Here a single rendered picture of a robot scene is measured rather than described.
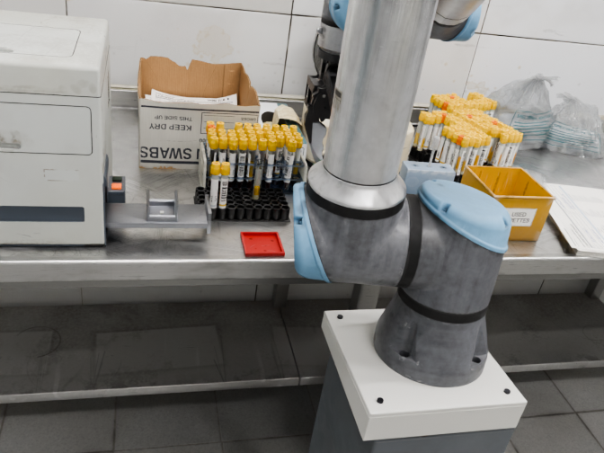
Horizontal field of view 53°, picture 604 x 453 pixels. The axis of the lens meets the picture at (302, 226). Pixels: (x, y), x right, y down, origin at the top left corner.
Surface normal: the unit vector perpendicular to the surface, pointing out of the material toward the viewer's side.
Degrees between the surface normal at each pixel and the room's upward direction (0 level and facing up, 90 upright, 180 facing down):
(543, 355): 0
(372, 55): 93
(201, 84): 87
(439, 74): 90
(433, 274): 98
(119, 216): 0
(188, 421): 0
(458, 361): 68
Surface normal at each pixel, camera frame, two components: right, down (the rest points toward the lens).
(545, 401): 0.14, -0.85
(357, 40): -0.72, 0.31
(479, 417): 0.22, 0.52
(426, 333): -0.40, 0.05
